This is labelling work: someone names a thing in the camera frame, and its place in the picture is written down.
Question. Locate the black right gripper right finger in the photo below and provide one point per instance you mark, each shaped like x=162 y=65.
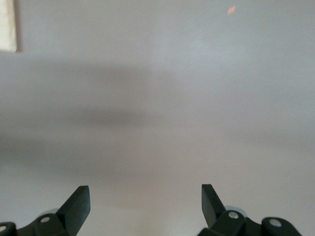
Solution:
x=214 y=209

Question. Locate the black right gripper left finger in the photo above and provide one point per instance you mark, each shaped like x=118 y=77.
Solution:
x=71 y=211

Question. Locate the wooden cutting board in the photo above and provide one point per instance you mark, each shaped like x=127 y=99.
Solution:
x=7 y=24

